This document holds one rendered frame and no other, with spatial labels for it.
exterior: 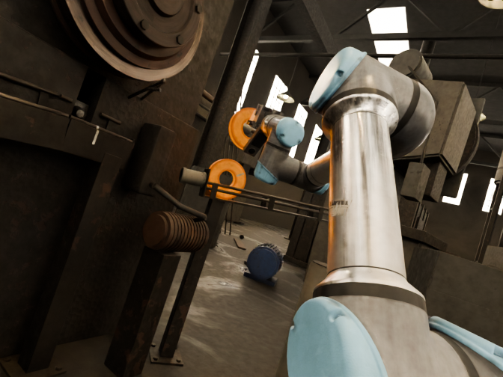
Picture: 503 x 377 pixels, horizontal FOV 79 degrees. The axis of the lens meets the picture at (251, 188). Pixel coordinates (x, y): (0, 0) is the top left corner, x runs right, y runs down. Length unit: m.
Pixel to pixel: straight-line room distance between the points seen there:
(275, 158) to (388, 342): 0.63
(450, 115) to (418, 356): 3.04
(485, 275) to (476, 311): 0.23
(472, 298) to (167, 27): 2.26
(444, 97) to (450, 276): 1.68
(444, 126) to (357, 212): 2.91
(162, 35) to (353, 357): 0.88
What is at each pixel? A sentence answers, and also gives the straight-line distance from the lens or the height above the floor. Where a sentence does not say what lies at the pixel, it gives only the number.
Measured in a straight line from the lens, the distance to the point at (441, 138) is 3.23.
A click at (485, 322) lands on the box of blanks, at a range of 2.53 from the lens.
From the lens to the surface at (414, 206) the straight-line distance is 7.16.
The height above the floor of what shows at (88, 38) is 0.91.
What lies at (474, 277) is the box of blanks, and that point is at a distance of 2.47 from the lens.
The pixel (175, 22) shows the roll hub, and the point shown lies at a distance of 1.03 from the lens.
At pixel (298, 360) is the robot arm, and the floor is 0.51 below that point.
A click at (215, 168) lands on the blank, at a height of 0.73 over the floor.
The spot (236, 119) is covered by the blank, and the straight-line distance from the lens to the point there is 1.13.
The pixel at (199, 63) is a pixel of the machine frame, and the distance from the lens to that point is 1.41.
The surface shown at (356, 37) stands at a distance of 10.11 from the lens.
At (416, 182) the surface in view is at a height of 1.25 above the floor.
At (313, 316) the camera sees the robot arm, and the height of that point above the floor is 0.55.
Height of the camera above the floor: 0.64
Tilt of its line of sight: 3 degrees up
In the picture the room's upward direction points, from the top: 18 degrees clockwise
